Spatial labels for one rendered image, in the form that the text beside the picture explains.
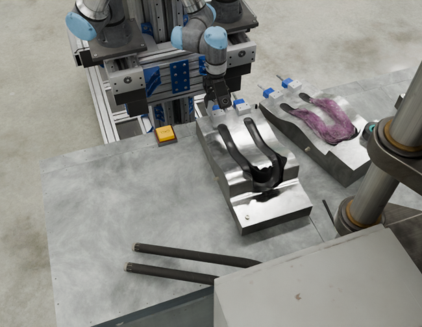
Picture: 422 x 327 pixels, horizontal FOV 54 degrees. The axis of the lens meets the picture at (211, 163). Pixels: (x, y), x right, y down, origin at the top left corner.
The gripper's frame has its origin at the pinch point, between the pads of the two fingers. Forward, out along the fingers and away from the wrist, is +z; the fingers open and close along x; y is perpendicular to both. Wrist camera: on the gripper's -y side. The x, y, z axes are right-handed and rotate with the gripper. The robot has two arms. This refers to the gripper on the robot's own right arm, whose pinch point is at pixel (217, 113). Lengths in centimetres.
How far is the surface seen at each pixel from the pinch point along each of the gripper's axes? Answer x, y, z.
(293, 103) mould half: -33.7, 0.2, 5.7
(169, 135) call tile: 19.6, 1.6, 7.4
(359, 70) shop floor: -151, 94, 91
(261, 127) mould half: -14.5, -10.7, 2.6
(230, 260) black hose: 17, -59, 1
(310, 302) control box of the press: 19, -93, -56
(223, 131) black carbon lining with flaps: 0.3, -7.3, 2.9
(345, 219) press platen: -2, -75, -38
